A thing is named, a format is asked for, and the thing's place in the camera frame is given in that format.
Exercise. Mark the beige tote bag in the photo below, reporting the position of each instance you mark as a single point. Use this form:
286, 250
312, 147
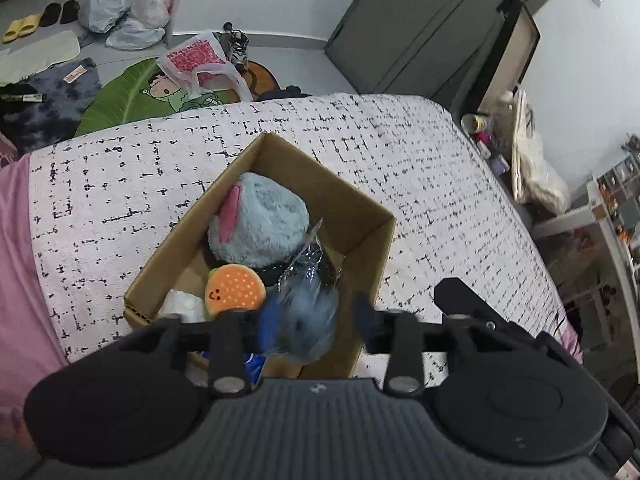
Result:
533, 179

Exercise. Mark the black slippers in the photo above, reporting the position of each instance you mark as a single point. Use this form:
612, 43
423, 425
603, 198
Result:
59, 13

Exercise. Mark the yellow slippers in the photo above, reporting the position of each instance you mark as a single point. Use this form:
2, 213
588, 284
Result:
20, 28

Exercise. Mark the white desk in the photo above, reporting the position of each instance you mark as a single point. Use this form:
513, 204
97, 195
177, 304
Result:
614, 256

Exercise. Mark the grey drawer organizer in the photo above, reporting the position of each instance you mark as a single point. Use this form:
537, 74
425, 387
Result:
619, 187

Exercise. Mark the pink bed sheet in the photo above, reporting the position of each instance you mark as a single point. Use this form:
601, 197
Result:
30, 349

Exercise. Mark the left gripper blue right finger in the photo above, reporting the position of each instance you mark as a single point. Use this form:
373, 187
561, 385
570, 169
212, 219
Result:
366, 321

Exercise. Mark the black framed board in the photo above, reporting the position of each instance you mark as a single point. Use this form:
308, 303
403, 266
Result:
501, 63

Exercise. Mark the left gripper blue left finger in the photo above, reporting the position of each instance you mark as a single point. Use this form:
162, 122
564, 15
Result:
266, 328

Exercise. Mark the white garbage bag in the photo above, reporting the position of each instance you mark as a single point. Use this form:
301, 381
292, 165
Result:
144, 26

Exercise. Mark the grey door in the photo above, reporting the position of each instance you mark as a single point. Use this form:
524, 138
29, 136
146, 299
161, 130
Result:
413, 47

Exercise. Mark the orange burger plush toy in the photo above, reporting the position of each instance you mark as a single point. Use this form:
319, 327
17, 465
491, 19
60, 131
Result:
233, 287

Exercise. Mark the grey sneaker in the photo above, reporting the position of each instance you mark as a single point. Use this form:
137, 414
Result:
235, 46

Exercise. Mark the brown cardboard box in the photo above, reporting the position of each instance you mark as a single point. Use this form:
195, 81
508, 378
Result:
357, 233

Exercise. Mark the blue tie-dye rug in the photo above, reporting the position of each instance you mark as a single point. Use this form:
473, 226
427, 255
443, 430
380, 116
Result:
46, 108

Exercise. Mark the green leaf rug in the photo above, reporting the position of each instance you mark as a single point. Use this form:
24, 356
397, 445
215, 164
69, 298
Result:
143, 91

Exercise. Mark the blue cat plush toy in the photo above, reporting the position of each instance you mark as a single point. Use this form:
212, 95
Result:
307, 322

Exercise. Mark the red white plastic bag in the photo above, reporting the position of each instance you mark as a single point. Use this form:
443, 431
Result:
199, 66

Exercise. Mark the paper cup tube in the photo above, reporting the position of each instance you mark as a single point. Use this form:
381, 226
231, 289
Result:
476, 124

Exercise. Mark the white floor mat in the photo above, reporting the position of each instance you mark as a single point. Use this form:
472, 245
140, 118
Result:
20, 64

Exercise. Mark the grey pink plush toy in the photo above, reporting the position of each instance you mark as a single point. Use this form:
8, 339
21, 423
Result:
259, 223

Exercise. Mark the black scrunchie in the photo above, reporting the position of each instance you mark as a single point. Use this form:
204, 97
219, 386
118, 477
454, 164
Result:
311, 260

